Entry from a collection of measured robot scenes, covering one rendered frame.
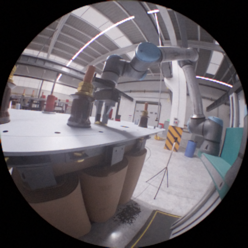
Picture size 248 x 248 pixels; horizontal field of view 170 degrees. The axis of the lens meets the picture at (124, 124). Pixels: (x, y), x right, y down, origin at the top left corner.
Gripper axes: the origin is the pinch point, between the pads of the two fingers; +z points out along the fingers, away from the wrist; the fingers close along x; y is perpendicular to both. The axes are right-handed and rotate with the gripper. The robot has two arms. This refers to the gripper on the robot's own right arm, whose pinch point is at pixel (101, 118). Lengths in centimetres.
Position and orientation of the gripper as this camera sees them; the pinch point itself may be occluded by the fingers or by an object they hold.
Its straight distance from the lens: 39.7
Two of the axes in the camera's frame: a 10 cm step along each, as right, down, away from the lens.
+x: -8.1, -1.8, 5.6
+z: -1.7, 9.8, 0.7
